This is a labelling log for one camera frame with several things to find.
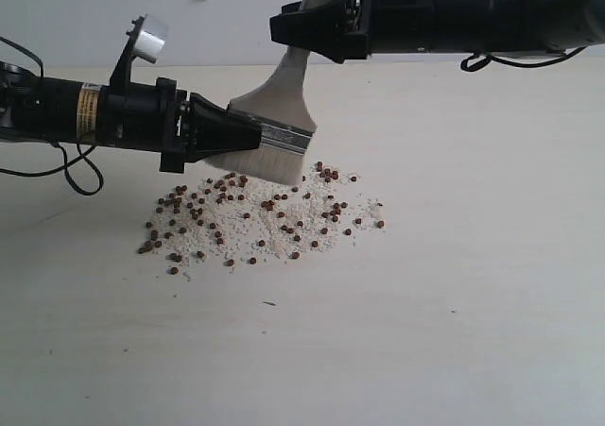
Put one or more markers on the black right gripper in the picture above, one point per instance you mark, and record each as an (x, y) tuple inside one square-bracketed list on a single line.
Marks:
[(355, 29)]

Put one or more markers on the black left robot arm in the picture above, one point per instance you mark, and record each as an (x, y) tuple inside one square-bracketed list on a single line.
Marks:
[(181, 127)]

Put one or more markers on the pile of rice and pellets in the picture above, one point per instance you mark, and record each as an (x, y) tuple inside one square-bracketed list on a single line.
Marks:
[(237, 219)]

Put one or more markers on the wooden paint brush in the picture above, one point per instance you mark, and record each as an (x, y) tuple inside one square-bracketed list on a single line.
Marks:
[(278, 106)]

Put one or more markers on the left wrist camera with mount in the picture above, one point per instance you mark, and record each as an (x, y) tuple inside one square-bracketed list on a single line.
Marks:
[(146, 41)]

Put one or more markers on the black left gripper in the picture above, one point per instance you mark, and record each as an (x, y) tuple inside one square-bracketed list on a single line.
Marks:
[(147, 118)]

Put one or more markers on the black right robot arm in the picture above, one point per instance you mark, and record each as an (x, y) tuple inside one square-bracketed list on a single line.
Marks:
[(514, 28)]

